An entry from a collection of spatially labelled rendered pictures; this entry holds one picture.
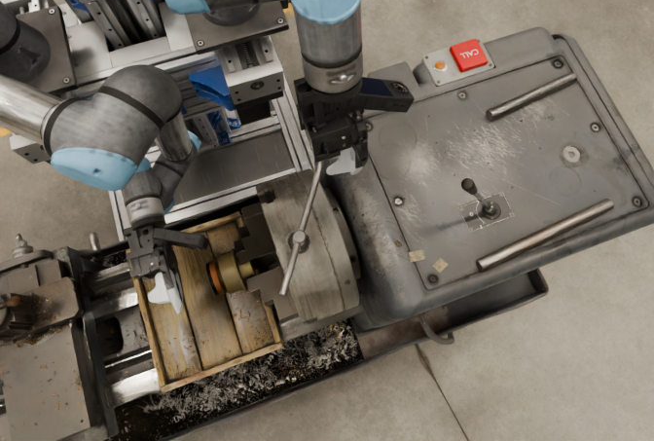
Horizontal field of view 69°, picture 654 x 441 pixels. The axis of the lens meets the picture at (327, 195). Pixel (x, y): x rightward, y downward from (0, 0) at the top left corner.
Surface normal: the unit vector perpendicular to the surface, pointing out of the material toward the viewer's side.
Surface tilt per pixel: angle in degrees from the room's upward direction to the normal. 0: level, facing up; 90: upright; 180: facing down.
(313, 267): 26
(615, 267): 0
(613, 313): 0
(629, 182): 0
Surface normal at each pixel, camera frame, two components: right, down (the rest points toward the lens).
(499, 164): 0.02, -0.29
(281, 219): -0.05, -0.48
